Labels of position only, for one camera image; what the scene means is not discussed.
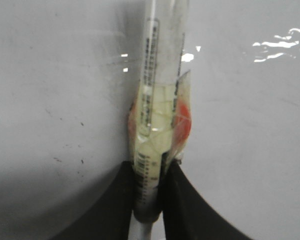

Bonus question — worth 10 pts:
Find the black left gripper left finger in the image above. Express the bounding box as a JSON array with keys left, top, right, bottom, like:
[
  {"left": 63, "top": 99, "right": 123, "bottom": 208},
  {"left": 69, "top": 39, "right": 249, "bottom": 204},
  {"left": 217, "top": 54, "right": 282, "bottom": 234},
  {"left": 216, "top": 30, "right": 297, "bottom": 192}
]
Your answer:
[{"left": 52, "top": 161, "right": 135, "bottom": 240}]

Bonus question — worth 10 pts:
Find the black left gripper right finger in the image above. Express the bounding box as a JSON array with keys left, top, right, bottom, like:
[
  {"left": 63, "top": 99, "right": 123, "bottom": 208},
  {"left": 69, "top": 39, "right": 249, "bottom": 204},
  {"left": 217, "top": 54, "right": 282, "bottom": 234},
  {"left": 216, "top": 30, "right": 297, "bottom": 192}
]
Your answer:
[{"left": 160, "top": 161, "right": 250, "bottom": 240}]

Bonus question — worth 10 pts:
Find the white marker pen with tape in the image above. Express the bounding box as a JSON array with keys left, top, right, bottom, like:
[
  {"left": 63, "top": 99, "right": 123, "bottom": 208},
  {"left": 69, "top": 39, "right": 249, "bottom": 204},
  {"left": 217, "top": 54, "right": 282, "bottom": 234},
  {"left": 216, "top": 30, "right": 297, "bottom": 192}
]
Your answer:
[{"left": 128, "top": 0, "right": 190, "bottom": 240}]

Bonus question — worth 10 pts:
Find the white whiteboard surface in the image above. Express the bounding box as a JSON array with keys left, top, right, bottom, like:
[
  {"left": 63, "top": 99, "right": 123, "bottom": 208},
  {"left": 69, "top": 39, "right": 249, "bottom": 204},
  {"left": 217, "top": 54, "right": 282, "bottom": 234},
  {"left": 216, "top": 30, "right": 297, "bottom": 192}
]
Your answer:
[{"left": 0, "top": 0, "right": 300, "bottom": 240}]

